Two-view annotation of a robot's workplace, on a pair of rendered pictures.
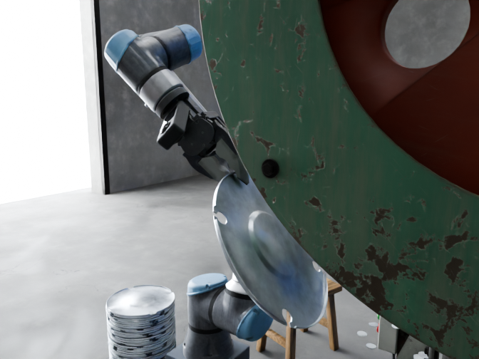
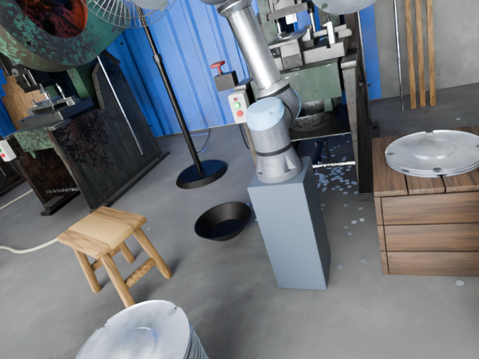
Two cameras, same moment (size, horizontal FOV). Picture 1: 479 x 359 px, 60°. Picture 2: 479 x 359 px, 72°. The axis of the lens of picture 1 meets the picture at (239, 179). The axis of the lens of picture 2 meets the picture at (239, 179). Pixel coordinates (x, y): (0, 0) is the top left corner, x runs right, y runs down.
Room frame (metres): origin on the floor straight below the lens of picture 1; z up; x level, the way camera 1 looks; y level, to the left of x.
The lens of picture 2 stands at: (1.41, 1.03, 0.94)
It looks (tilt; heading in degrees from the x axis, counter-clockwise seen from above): 26 degrees down; 261
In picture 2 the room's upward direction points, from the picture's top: 18 degrees counter-clockwise
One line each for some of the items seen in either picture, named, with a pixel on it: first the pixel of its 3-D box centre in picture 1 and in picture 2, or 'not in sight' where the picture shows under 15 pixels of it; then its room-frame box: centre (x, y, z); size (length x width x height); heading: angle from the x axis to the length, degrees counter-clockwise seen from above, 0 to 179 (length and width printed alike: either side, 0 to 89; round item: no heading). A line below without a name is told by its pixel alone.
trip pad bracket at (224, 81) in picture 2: not in sight; (229, 91); (1.08, -0.55, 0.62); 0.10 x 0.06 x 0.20; 144
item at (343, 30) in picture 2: not in sight; (331, 27); (0.56, -0.46, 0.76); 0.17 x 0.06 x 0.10; 144
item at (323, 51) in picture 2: not in sight; (299, 53); (0.69, -0.55, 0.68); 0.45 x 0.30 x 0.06; 144
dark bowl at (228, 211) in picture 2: not in sight; (224, 224); (1.34, -0.39, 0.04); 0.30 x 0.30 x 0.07
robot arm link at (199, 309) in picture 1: (209, 298); (268, 123); (1.13, 0.09, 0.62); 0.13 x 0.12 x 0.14; 50
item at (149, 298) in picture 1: (141, 299); (130, 351); (1.69, 0.43, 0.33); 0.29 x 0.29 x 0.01
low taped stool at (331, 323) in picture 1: (298, 318); (116, 256); (1.84, -0.28, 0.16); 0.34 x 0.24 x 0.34; 127
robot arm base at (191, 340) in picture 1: (208, 334); (276, 157); (1.13, 0.09, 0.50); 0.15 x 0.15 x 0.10
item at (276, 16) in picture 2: not in sight; (291, 13); (0.69, -0.56, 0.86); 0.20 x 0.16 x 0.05; 144
